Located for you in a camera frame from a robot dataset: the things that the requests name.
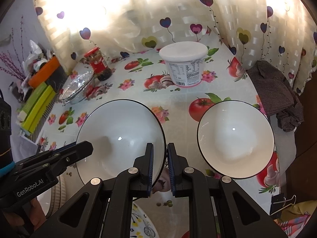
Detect vegetable print tablecloth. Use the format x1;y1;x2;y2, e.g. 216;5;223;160
34;35;283;238

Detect black binder clip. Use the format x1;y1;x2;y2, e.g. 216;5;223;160
269;193;297;217

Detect lime green box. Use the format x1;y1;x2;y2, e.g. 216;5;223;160
20;85;56;135

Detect purple dried flower branches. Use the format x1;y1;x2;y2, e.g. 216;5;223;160
1;15;26;81

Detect person left hand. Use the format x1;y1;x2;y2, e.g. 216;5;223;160
3;198;48;228

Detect floral yellow patterned plate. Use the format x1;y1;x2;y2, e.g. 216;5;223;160
130;203;159;238

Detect red label sauce jar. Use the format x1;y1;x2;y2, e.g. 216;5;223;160
84;47;112;81

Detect white ribbed bowl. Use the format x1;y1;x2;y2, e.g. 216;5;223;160
76;99;166;184
197;100;275;179

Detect dark dotted cloth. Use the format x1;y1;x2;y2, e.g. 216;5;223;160
247;60;304;132

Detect stacked foil trays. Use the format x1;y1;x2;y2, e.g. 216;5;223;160
58;69;95;104

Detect heart pattern curtain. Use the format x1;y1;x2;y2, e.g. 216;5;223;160
33;0;316;93

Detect light green box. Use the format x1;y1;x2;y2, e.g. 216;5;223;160
17;82;47;122

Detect striped colourful cloth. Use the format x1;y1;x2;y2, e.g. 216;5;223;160
276;200;316;237

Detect wooden cabinet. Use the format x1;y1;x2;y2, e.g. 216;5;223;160
286;80;316;202

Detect orange box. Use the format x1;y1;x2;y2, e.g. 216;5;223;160
28;56;60;89

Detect white plastic tub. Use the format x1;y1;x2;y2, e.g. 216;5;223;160
159;41;208;88

